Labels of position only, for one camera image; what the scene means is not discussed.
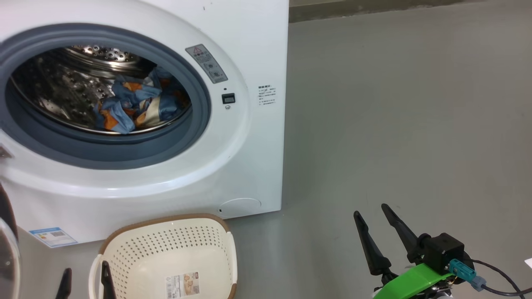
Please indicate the grey warning sticker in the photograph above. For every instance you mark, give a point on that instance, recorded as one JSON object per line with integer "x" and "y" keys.
{"x": 206, "y": 63}

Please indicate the cream perforated laundry basket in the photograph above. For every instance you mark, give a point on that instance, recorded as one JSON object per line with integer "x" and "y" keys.
{"x": 166, "y": 245}

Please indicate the paper product label sticker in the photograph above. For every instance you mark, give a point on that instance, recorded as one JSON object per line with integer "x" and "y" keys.
{"x": 183, "y": 285}

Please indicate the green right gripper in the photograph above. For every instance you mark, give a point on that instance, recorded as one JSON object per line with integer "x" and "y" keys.
{"x": 415, "y": 282}

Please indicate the white front-load washing machine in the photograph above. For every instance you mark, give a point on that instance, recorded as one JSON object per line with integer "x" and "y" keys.
{"x": 249, "y": 158}

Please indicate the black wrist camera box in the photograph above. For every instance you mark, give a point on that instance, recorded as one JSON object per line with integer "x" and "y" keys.
{"x": 442, "y": 251}

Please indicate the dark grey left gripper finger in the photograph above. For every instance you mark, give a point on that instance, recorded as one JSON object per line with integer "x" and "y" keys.
{"x": 108, "y": 286}
{"x": 64, "y": 286}

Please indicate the blue energy label sticker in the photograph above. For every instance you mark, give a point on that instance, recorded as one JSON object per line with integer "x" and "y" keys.
{"x": 52, "y": 236}

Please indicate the blue cartoon print clothing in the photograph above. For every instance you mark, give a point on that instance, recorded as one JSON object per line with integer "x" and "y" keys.
{"x": 133, "y": 99}

